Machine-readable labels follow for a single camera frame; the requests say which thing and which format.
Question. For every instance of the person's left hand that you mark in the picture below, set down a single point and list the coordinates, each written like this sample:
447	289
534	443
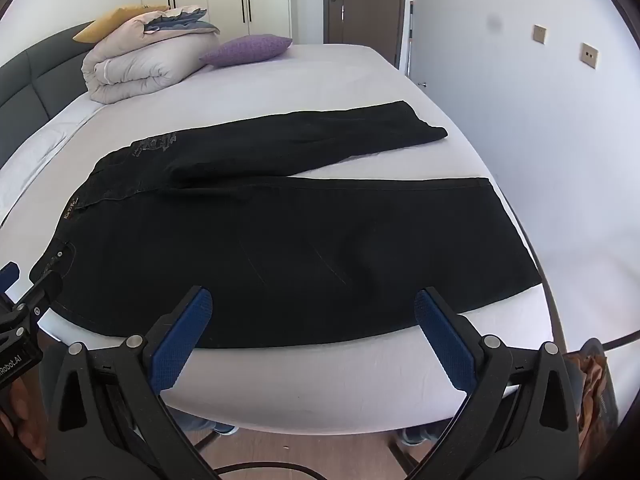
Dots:
22	420

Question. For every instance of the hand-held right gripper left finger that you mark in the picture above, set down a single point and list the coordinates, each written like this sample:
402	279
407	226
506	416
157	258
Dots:
182	340

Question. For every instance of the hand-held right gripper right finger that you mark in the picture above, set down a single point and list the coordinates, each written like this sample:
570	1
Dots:
445	340

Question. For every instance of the black pants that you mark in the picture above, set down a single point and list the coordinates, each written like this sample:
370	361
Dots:
300	240

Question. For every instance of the brown bag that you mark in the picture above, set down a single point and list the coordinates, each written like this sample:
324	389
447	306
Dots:
595	390

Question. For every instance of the grey padded headboard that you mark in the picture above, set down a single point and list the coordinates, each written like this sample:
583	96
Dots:
25	95

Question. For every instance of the folded beige duvet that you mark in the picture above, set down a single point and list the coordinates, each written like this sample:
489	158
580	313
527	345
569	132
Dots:
135	65

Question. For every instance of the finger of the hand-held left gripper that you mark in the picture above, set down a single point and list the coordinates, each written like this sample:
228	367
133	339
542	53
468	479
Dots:
46	287
9	276

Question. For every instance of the purple pillow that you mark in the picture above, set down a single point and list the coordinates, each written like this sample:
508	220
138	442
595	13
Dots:
247	50

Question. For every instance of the brown door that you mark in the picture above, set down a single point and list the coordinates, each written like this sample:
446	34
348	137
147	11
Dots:
370	0

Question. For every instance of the yellow pillow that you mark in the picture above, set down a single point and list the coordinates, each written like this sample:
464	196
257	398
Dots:
107	22

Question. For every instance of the white bed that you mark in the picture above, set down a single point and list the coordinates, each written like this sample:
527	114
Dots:
350	80

